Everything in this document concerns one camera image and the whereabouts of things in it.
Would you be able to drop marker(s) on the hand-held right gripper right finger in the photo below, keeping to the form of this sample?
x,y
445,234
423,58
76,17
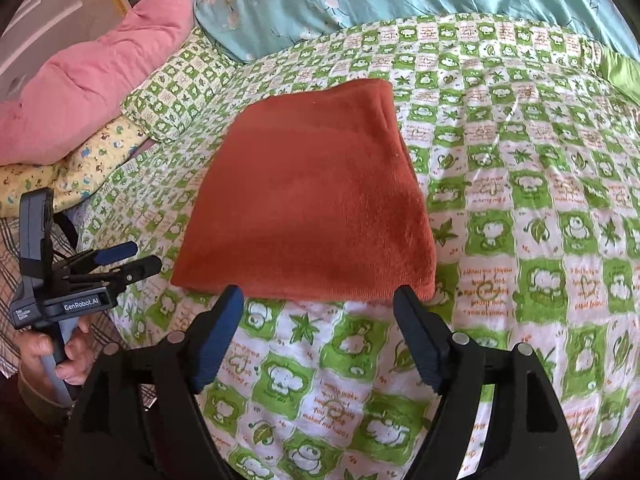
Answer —
x,y
422,345

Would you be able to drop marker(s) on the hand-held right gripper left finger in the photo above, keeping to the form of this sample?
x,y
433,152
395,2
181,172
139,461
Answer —
x,y
220,340

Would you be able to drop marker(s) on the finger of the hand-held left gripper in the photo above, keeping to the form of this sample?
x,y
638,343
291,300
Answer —
x,y
112,254
135,271

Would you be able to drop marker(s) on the rust orange cloth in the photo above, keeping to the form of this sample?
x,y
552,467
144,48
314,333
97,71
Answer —
x,y
310,195

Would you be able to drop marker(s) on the person's left forearm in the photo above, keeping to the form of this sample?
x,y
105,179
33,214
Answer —
x,y
37,400

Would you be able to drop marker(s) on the yellow printed pillow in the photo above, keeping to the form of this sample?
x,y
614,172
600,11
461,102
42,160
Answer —
x,y
100,152

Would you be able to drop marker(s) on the pink quilt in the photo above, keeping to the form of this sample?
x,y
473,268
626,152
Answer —
x,y
100,70

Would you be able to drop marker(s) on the green checked pillow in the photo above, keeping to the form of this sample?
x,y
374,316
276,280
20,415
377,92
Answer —
x,y
185,80

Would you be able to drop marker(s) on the green checked printed blanket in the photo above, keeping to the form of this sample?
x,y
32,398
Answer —
x,y
500,170

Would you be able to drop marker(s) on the plain green cloth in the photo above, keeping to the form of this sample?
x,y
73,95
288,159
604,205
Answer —
x,y
625,74

